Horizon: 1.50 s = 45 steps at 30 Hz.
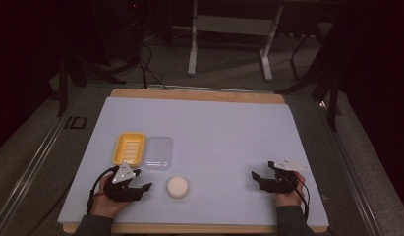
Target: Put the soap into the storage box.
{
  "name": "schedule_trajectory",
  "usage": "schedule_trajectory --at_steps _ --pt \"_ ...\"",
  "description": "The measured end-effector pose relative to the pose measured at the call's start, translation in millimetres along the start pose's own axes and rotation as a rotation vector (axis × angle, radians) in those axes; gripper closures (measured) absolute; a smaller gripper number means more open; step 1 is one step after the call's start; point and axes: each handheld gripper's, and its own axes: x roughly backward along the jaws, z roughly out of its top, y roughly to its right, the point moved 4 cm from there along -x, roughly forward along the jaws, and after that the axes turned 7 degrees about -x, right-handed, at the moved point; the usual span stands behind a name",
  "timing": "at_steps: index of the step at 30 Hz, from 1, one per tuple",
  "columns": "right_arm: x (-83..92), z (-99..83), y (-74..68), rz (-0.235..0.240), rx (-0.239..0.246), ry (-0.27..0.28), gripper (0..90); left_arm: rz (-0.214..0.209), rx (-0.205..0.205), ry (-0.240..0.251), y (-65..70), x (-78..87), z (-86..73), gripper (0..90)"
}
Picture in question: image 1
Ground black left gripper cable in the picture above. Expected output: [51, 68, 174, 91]
[87, 165, 119, 216]

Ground person's left hand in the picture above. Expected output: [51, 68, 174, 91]
[89, 174, 133, 219]

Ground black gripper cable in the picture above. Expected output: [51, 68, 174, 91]
[287, 177, 312, 221]
[87, 165, 119, 216]

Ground round white soap bar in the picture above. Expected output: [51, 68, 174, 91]
[166, 175, 190, 200]

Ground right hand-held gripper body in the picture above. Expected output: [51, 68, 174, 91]
[259, 158, 310, 195]

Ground yellow soap dish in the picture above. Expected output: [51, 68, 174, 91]
[111, 131, 147, 168]

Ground black metal stand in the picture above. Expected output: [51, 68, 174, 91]
[56, 45, 127, 118]

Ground wooden table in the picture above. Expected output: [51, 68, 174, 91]
[61, 88, 329, 235]

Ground clear plastic container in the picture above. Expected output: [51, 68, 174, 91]
[144, 135, 174, 172]

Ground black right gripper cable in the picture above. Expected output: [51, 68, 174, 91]
[287, 177, 312, 221]

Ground black tripod stand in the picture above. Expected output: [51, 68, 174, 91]
[275, 30, 342, 133]

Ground white table mat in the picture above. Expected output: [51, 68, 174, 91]
[57, 95, 330, 228]

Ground black floor cables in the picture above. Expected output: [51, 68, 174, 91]
[136, 41, 169, 91]

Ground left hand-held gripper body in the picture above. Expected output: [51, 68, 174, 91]
[103, 161, 145, 203]

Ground metal floor rail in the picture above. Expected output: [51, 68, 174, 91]
[0, 86, 87, 236]
[316, 97, 385, 236]

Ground white metal stand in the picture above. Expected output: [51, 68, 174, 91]
[187, 0, 285, 83]

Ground person's right hand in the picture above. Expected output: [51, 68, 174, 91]
[274, 171, 307, 208]

